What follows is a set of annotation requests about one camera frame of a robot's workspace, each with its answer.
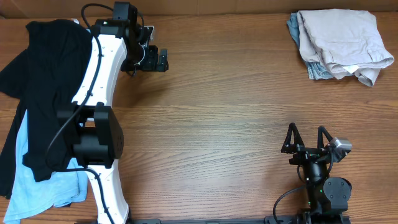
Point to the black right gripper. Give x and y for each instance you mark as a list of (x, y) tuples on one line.
[(310, 152)]

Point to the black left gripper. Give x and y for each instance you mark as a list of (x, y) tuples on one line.
[(156, 59)]

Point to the beige khaki shorts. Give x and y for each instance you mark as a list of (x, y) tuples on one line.
[(346, 42)]

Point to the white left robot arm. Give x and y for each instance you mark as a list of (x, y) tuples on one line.
[(91, 131)]

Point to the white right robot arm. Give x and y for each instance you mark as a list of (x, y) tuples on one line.
[(327, 196)]

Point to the folded light blue jeans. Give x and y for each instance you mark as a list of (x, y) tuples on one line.
[(315, 70)]

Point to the black t-shirt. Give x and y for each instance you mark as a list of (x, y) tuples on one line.
[(44, 77)]

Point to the light blue t-shirt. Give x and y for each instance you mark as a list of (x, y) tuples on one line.
[(30, 197)]

